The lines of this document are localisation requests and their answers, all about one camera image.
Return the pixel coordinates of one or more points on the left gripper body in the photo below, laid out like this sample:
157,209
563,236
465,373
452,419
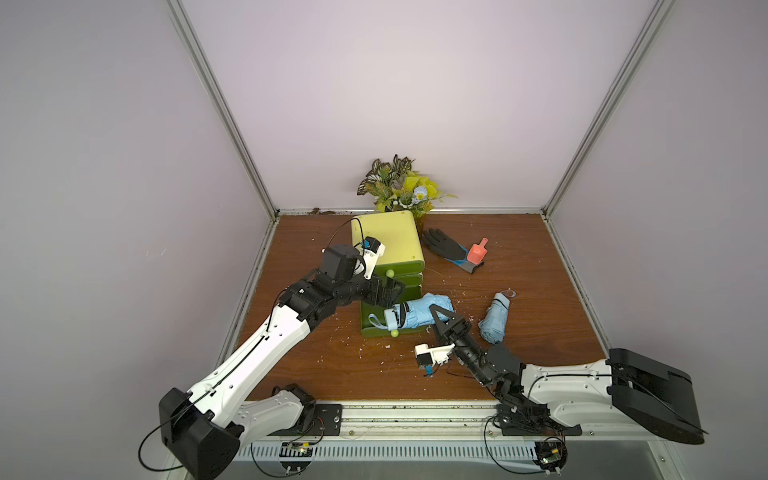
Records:
356,290

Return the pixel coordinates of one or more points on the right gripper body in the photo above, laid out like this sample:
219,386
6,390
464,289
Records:
459,336

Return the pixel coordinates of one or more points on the light blue umbrella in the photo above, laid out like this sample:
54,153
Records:
415,313
493,326

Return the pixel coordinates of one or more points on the dark green top drawer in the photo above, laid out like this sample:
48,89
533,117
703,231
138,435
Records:
401,270

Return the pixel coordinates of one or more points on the dark green drawer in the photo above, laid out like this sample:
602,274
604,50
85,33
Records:
408,281
401,270
373,322

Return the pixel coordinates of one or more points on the dark green bottom drawer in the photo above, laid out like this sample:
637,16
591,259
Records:
373,322

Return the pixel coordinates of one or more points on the yellow-green drawer cabinet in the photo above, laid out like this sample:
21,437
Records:
396,230

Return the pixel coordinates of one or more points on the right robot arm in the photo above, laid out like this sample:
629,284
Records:
626,388

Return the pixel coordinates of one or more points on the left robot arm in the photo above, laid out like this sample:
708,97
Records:
205,426

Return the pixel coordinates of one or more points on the black work glove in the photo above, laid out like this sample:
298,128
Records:
447,248

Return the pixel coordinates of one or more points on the red plastic scoop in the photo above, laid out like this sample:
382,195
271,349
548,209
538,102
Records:
477,252

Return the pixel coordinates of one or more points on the artificial plant in vase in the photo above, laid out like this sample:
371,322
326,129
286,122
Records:
396,186

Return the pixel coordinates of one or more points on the right circuit board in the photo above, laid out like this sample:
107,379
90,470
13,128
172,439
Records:
551,455

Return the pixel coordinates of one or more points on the circuit board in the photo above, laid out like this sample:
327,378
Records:
551,455
295,457

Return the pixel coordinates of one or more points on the left circuit board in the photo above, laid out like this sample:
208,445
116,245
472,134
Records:
295,457

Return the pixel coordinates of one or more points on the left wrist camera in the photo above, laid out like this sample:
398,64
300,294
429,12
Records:
372,251

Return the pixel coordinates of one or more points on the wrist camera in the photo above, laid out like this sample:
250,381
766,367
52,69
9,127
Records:
372,251
431,358

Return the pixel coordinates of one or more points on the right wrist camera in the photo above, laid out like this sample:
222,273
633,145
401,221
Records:
431,358

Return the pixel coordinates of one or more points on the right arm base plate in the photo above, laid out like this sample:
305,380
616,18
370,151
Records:
530,421

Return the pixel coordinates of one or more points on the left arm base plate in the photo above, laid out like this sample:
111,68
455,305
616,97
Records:
321,420

